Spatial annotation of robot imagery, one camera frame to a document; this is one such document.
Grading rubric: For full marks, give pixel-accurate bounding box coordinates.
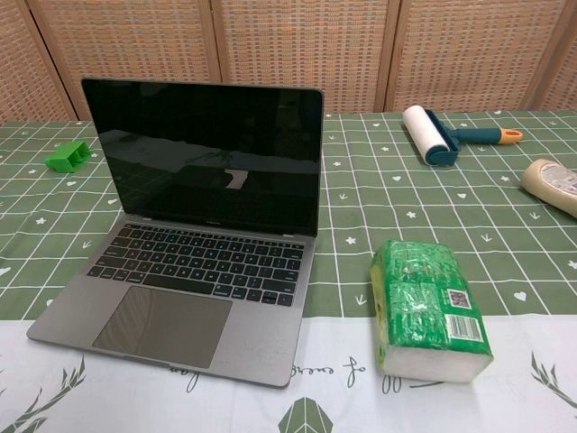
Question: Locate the green packaged tissue pack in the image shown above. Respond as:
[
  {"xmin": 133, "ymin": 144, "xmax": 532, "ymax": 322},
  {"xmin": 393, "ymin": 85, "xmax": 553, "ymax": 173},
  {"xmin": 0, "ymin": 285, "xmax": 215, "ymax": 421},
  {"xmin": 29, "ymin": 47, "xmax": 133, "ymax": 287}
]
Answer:
[{"xmin": 370, "ymin": 239, "xmax": 495, "ymax": 385}]

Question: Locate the woven rattan screen panel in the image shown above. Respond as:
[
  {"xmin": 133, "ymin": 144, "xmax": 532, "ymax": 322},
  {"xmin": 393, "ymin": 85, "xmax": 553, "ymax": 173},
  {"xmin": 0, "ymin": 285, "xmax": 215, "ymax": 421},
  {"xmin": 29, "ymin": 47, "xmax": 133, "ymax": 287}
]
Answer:
[
  {"xmin": 26, "ymin": 0, "xmax": 227, "ymax": 123},
  {"xmin": 536, "ymin": 0, "xmax": 577, "ymax": 112},
  {"xmin": 210, "ymin": 0, "xmax": 401, "ymax": 116},
  {"xmin": 0, "ymin": 0, "xmax": 80, "ymax": 125},
  {"xmin": 382, "ymin": 0, "xmax": 563, "ymax": 114}
]

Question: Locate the small green plastic box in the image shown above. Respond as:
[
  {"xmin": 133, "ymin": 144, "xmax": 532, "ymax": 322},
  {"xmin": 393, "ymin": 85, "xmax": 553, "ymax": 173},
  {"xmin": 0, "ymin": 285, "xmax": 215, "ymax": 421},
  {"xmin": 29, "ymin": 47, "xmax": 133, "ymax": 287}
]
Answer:
[{"xmin": 43, "ymin": 140, "xmax": 92, "ymax": 174}]

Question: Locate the lint roller teal orange handle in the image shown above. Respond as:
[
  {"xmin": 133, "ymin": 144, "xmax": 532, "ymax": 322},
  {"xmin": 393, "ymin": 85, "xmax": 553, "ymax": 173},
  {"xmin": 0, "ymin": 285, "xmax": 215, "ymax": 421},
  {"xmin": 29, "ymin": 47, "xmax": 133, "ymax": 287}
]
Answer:
[{"xmin": 401, "ymin": 106, "xmax": 526, "ymax": 169}]

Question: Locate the beige plastic bottle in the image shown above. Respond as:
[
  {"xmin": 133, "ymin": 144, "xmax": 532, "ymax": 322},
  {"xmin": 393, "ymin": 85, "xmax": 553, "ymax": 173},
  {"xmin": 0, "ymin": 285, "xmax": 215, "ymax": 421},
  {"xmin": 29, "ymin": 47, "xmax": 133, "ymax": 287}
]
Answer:
[{"xmin": 521, "ymin": 158, "xmax": 577, "ymax": 210}]

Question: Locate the silver grey laptop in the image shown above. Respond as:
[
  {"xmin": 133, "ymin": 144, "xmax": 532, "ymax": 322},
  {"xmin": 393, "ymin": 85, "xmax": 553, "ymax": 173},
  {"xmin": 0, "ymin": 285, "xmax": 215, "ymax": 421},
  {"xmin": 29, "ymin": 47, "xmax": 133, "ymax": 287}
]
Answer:
[{"xmin": 25, "ymin": 77, "xmax": 325, "ymax": 390}]

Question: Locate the green patterned tablecloth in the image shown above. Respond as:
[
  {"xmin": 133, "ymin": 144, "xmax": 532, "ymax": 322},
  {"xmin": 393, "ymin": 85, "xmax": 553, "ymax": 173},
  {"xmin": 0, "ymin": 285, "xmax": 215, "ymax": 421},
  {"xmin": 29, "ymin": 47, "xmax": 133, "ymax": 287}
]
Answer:
[{"xmin": 0, "ymin": 109, "xmax": 577, "ymax": 433}]

